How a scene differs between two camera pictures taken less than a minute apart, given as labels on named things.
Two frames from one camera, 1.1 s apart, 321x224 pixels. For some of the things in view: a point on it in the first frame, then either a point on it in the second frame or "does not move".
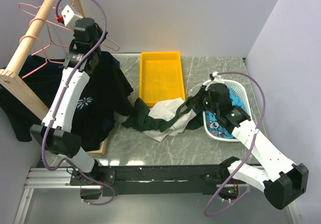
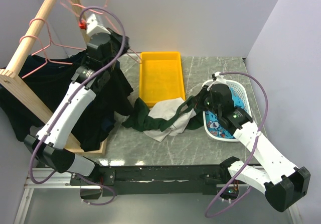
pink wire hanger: [20, 6] → [77, 15]
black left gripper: [101, 32] → [116, 37]
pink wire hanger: [50, 41] does not move
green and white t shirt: [166, 118] does not move
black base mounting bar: [119, 181] does not move
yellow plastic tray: [161, 77] does not move
